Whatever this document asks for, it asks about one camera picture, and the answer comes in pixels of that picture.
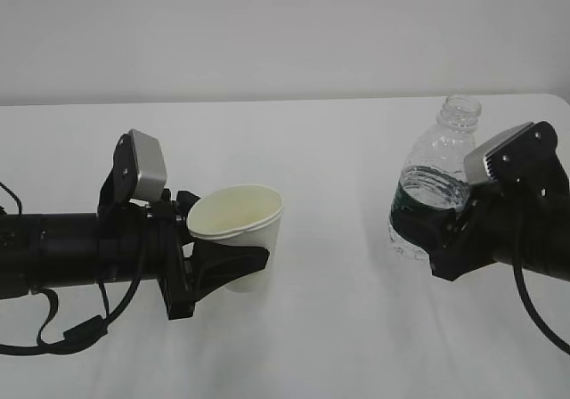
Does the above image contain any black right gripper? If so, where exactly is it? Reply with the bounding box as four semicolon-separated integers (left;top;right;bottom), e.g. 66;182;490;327
390;190;569;281

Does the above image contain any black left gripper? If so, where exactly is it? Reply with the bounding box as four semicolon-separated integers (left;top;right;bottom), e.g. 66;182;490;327
96;189;270;320

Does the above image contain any clear water bottle green label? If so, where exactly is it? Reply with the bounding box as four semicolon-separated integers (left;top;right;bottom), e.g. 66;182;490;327
387;94;482;260

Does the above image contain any white paper cup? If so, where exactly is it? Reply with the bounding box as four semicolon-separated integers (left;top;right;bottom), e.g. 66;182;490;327
186;184;284;293

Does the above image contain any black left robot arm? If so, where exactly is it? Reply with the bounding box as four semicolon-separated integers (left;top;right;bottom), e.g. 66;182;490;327
1;191;270;320

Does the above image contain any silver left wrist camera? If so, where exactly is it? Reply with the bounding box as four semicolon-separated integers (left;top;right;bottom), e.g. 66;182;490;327
97;128;168;217

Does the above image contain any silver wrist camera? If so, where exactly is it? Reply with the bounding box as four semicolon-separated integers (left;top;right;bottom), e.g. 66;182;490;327
463;121;569;195
97;128;168;217

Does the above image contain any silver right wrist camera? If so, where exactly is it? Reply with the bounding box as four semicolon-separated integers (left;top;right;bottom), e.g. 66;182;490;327
463;121;569;195

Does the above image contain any black left camera cable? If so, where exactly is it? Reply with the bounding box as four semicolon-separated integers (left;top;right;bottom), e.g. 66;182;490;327
0;180;148;356

